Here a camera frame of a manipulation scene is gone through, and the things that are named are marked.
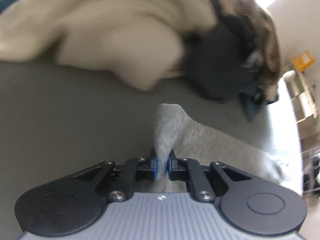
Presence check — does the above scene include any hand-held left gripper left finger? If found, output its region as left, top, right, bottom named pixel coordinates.
left=72, top=149, right=158, bottom=203

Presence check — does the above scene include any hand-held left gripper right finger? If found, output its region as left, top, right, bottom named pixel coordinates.
left=167, top=149, right=252, bottom=202

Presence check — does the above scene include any light grey heather hoodie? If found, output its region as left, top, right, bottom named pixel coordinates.
left=151, top=103, right=287, bottom=193

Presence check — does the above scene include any dark blue garment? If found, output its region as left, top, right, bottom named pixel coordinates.
left=237, top=86, right=267, bottom=123

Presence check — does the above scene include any dark plaid shirt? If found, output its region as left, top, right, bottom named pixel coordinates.
left=240, top=47, right=279, bottom=105

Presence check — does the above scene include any cream hoodie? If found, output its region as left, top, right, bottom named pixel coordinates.
left=0, top=0, right=218, bottom=92

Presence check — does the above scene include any cream desk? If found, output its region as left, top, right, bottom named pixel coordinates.
left=285, top=69, right=320, bottom=140

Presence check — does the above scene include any carved bedpost finial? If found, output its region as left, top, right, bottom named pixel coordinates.
left=283, top=70, right=297, bottom=81

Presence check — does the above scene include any beige garment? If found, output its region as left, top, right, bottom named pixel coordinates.
left=215, top=0, right=284, bottom=98

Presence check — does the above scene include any yellow box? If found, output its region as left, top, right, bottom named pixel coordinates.
left=292, top=52, right=315, bottom=72

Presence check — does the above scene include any white wire shoe rack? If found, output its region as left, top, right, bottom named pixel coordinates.
left=299, top=146, right=320, bottom=198

